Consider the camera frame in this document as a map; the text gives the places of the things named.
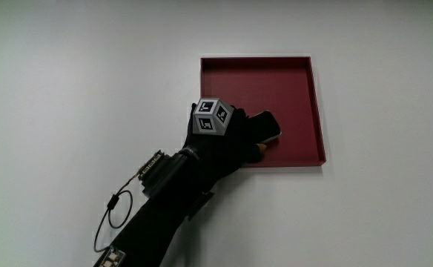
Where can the small circuit board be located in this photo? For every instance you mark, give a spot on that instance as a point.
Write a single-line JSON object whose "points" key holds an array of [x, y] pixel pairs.
{"points": [[111, 258]]}

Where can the black wrist sensor module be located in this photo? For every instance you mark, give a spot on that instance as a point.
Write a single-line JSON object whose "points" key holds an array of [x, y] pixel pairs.
{"points": [[162, 174]]}

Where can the red square tray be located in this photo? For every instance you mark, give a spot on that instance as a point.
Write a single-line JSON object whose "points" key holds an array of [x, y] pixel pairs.
{"points": [[276, 85]]}

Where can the person's left forearm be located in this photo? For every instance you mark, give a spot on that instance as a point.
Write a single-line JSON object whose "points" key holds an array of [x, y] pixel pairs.
{"points": [[153, 230]]}

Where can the black smartphone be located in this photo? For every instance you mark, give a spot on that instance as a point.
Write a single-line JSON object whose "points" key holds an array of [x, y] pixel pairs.
{"points": [[267, 126]]}

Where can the person's left hand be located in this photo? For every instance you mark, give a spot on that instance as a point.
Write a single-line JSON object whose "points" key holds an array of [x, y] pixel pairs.
{"points": [[216, 148]]}

